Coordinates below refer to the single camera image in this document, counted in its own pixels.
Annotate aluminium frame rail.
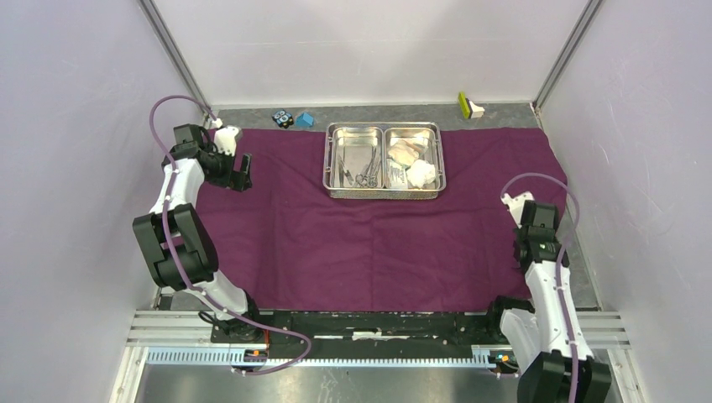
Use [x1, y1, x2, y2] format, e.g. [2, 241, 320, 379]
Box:
[108, 311, 647, 403]

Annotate steel forceps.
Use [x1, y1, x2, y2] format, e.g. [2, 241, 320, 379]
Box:
[337, 155, 355, 188]

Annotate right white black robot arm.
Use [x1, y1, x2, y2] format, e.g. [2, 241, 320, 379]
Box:
[484, 192, 612, 402]

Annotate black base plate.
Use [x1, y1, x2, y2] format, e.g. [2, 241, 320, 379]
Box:
[198, 311, 509, 360]

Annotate blue small block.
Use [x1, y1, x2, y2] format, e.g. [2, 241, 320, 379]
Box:
[295, 113, 315, 128]

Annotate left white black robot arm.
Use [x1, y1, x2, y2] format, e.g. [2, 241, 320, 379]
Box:
[132, 124, 264, 343]

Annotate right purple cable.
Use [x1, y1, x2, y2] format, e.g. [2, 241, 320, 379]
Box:
[499, 172, 582, 403]

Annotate steel surgical scissors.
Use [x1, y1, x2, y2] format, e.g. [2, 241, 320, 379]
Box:
[354, 148, 382, 189]

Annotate white sterile packet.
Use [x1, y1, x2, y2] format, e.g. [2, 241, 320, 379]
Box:
[385, 159, 409, 190]

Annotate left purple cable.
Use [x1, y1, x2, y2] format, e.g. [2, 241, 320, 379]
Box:
[149, 95, 314, 377]

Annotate metal instrument tray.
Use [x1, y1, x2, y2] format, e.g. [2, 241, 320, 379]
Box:
[322, 122, 447, 200]

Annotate beige gauze roll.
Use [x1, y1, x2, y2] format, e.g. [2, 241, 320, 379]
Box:
[387, 139, 430, 167]

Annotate purple cable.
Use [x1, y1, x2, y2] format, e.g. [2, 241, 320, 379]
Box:
[149, 95, 314, 377]
[499, 172, 582, 403]

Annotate white crumpled gauze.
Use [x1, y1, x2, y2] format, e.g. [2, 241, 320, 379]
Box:
[406, 160, 437, 189]

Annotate purple cloth wrap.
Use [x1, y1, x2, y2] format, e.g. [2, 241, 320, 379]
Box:
[196, 128, 567, 311]

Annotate yellow green white object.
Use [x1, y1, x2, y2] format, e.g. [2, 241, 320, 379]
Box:
[457, 92, 485, 120]

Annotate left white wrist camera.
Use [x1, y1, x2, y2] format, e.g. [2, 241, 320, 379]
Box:
[212, 118, 243, 156]

